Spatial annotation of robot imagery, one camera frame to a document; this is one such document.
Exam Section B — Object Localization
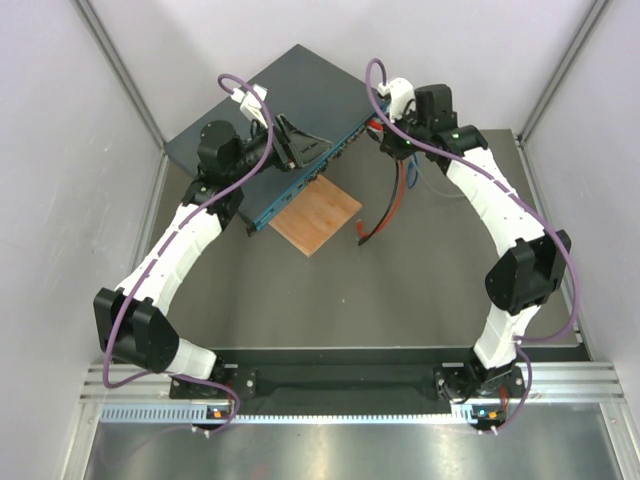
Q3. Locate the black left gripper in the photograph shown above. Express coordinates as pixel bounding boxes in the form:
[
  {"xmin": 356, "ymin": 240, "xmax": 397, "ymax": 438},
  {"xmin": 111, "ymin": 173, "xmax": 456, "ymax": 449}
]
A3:
[{"xmin": 228, "ymin": 113, "xmax": 333, "ymax": 184}]

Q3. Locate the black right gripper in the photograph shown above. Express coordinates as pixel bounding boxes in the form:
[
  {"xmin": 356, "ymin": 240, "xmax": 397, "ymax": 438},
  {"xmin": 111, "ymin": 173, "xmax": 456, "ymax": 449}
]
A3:
[{"xmin": 380, "ymin": 105, "xmax": 430, "ymax": 163}]

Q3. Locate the grey ethernet cable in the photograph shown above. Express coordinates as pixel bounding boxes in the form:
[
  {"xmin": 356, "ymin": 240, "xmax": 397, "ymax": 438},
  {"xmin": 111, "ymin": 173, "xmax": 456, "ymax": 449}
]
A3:
[{"xmin": 417, "ymin": 162, "xmax": 466, "ymax": 199}]

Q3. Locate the red ethernet cable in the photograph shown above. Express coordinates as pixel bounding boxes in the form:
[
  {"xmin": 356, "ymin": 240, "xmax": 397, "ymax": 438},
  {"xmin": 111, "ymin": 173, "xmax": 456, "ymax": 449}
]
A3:
[{"xmin": 353, "ymin": 119, "xmax": 406, "ymax": 236}]

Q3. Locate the black ethernet cable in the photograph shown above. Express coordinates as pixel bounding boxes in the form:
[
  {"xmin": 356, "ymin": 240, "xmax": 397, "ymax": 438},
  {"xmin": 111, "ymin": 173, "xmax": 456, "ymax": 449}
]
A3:
[{"xmin": 357, "ymin": 127, "xmax": 404, "ymax": 247}]

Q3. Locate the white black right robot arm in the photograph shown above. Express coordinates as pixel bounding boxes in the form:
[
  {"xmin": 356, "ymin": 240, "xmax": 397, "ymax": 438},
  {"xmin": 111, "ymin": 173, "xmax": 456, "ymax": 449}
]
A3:
[{"xmin": 376, "ymin": 78, "xmax": 571, "ymax": 397}]

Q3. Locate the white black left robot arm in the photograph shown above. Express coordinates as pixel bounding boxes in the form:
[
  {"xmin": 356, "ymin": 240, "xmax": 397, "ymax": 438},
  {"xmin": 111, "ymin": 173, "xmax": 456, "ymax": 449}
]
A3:
[{"xmin": 93, "ymin": 115, "xmax": 333, "ymax": 397}]

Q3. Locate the wooden board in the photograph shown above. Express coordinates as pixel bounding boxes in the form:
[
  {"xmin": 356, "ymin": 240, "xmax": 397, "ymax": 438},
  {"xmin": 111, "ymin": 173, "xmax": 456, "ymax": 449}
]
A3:
[{"xmin": 269, "ymin": 175, "xmax": 362, "ymax": 257}]

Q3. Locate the dark blue network switch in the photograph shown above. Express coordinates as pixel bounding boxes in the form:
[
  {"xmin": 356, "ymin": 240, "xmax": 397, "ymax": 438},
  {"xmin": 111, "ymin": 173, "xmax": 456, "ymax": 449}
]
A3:
[{"xmin": 164, "ymin": 43, "xmax": 393, "ymax": 238}]

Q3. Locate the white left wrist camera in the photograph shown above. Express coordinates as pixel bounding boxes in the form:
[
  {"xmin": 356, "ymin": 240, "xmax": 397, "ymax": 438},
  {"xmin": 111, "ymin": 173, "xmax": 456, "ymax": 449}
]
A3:
[{"xmin": 231, "ymin": 84, "xmax": 268, "ymax": 127}]

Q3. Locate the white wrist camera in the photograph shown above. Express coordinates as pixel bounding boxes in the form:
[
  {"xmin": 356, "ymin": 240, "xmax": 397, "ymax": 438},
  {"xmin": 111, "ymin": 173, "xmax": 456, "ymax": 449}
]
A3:
[
  {"xmin": 231, "ymin": 84, "xmax": 268, "ymax": 127},
  {"xmin": 376, "ymin": 78, "xmax": 415, "ymax": 122}
]

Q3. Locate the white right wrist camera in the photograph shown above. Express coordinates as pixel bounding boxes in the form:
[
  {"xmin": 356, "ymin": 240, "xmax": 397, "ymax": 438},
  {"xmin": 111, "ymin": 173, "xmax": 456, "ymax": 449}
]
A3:
[{"xmin": 376, "ymin": 78, "xmax": 415, "ymax": 122}]

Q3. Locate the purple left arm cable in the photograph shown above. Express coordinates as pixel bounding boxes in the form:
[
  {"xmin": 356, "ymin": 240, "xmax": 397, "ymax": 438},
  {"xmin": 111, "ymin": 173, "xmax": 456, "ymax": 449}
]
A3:
[{"xmin": 102, "ymin": 73, "xmax": 276, "ymax": 439}]

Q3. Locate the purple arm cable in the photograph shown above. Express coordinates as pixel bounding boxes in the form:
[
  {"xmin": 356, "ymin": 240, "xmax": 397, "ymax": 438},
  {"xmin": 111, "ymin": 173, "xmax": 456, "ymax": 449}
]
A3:
[
  {"xmin": 366, "ymin": 58, "xmax": 581, "ymax": 436},
  {"xmin": 102, "ymin": 73, "xmax": 276, "ymax": 439}
]

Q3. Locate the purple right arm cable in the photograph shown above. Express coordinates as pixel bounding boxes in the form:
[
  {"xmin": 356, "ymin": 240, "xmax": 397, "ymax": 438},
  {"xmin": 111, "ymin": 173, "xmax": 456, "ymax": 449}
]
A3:
[{"xmin": 366, "ymin": 58, "xmax": 581, "ymax": 436}]

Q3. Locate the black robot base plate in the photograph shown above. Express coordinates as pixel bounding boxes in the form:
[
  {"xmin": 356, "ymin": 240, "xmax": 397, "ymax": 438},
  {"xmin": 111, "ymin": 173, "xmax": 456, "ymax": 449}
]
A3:
[{"xmin": 169, "ymin": 347, "xmax": 526, "ymax": 401}]

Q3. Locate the aluminium frame rail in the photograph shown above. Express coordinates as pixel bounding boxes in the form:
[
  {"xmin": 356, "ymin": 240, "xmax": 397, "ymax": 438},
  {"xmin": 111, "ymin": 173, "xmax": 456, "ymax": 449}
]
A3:
[{"xmin": 80, "ymin": 362, "xmax": 625, "ymax": 403}]

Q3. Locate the grey slotted cable duct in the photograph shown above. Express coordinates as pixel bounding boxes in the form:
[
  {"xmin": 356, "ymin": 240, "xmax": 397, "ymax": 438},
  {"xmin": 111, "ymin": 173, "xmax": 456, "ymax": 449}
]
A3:
[{"xmin": 100, "ymin": 403, "xmax": 478, "ymax": 425}]

